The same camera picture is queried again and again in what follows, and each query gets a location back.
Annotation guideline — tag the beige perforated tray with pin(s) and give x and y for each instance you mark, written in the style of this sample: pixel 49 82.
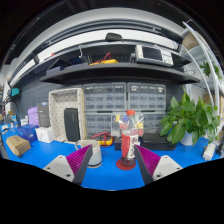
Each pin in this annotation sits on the beige perforated tray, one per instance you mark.
pixel 56 113

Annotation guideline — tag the teal holder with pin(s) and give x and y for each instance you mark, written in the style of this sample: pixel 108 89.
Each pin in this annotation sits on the teal holder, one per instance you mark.
pixel 15 92

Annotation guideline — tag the flat round red coaster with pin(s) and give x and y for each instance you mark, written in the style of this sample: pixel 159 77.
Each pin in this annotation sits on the flat round red coaster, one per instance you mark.
pixel 125 167

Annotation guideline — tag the yellow multimeter with red leads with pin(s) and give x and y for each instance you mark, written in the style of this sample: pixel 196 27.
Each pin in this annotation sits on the yellow multimeter with red leads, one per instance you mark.
pixel 103 140

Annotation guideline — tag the small brown cardboard box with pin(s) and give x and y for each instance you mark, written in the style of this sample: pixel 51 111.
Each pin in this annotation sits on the small brown cardboard box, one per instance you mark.
pixel 18 145

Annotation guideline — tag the clear bottle with red cap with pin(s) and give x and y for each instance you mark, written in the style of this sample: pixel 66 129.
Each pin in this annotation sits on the clear bottle with red cap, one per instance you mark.
pixel 129 143

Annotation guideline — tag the purple bag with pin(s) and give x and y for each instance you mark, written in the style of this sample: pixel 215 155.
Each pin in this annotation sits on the purple bag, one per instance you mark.
pixel 33 116

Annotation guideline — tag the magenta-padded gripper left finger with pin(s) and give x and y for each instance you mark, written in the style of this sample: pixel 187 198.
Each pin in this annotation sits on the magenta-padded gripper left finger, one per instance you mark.
pixel 61 166

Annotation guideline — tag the white oscilloscope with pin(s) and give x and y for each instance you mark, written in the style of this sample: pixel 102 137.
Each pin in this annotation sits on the white oscilloscope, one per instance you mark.
pixel 153 55

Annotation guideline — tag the dark grey box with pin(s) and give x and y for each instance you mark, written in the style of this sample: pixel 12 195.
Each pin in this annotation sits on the dark grey box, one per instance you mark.
pixel 43 115

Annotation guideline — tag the white power adapter block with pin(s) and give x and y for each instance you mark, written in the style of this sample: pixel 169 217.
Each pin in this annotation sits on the white power adapter block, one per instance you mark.
pixel 209 151

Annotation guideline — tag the grey ceramic mug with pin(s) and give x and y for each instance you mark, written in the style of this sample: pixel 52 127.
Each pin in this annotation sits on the grey ceramic mug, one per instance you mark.
pixel 96 153

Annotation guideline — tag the black rectangular speaker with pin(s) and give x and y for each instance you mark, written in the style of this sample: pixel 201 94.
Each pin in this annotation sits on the black rectangular speaker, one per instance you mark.
pixel 71 125

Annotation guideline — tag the black microscope stand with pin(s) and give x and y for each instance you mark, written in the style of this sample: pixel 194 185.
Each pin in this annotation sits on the black microscope stand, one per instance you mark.
pixel 220 146

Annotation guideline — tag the green potted plant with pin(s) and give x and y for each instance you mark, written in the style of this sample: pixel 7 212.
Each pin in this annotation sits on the green potted plant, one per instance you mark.
pixel 186 116

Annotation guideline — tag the blue box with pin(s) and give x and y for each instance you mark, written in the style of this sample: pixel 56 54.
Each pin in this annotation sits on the blue box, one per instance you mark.
pixel 26 132

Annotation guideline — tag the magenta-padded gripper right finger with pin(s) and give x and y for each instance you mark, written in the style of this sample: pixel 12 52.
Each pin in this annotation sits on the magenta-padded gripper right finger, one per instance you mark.
pixel 161 166

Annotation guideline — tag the flat black case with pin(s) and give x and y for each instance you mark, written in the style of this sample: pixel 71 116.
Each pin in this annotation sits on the flat black case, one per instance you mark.
pixel 158 141

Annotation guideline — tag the white metal shelf unit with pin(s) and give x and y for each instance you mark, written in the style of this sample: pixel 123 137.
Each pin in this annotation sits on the white metal shelf unit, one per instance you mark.
pixel 206 66

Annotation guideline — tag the black box with white label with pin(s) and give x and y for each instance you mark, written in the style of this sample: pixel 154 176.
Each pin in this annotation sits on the black box with white label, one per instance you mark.
pixel 117 143

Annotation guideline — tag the small white box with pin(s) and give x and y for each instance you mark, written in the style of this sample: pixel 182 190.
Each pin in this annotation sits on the small white box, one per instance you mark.
pixel 45 135

